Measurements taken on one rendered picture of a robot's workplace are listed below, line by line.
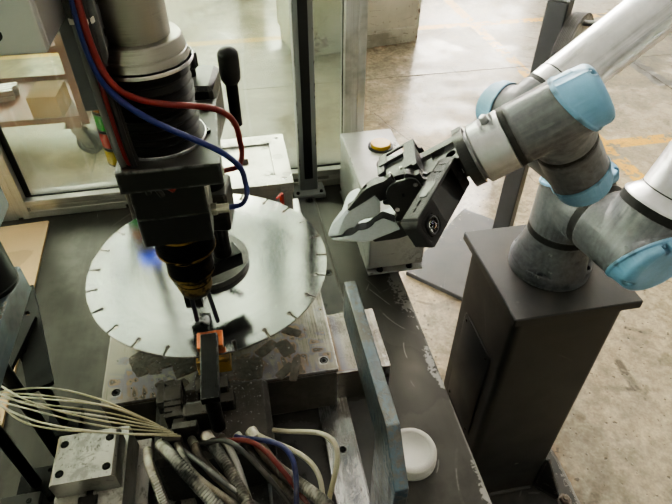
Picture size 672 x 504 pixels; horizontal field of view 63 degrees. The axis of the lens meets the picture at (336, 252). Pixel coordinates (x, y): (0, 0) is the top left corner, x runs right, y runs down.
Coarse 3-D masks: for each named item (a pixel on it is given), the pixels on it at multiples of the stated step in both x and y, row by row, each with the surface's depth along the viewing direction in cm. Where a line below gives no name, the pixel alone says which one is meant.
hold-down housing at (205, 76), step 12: (192, 60) 51; (192, 72) 52; (204, 72) 53; (216, 72) 54; (204, 84) 51; (216, 84) 53; (204, 96) 51; (216, 96) 53; (228, 180) 61; (216, 192) 59; (228, 192) 61; (216, 216) 61; (228, 216) 61; (216, 228) 62; (228, 228) 62
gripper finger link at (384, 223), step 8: (392, 208) 73; (376, 216) 71; (384, 216) 70; (392, 216) 71; (360, 224) 72; (368, 224) 72; (376, 224) 71; (384, 224) 71; (392, 224) 71; (344, 232) 73; (352, 232) 72; (360, 232) 72; (368, 232) 72; (376, 232) 72; (384, 232) 72; (344, 240) 73; (352, 240) 73; (360, 240) 73; (368, 240) 73
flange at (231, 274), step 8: (232, 240) 79; (240, 240) 79; (240, 248) 78; (248, 256) 77; (224, 272) 74; (232, 272) 74; (240, 272) 75; (216, 280) 73; (224, 280) 73; (232, 280) 74; (216, 288) 73
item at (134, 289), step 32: (128, 224) 84; (256, 224) 84; (288, 224) 84; (96, 256) 78; (128, 256) 78; (256, 256) 78; (288, 256) 78; (320, 256) 78; (96, 288) 74; (128, 288) 73; (160, 288) 73; (224, 288) 73; (256, 288) 73; (288, 288) 73; (320, 288) 74; (96, 320) 69; (128, 320) 69; (160, 320) 69; (192, 320) 69; (224, 320) 69; (256, 320) 69; (288, 320) 69; (160, 352) 65; (192, 352) 65; (224, 352) 65
